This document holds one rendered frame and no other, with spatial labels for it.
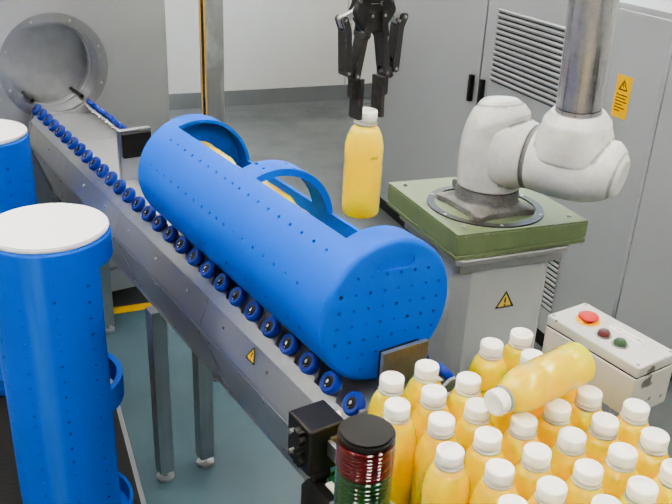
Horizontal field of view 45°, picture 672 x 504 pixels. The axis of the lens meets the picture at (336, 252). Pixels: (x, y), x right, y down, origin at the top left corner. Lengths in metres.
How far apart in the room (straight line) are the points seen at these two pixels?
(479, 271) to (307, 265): 0.64
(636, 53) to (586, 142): 1.13
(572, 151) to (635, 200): 1.14
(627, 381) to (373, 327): 0.43
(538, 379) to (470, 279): 0.77
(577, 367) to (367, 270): 0.38
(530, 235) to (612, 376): 0.63
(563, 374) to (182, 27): 5.63
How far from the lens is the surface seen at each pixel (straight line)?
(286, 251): 1.48
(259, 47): 6.80
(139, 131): 2.52
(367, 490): 0.91
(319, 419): 1.33
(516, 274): 2.03
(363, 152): 1.40
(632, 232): 3.02
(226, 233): 1.66
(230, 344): 1.79
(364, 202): 1.43
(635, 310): 3.21
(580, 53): 1.81
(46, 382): 2.03
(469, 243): 1.89
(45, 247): 1.87
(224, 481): 2.75
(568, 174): 1.87
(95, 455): 2.17
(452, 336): 2.04
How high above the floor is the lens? 1.80
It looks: 25 degrees down
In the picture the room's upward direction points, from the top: 3 degrees clockwise
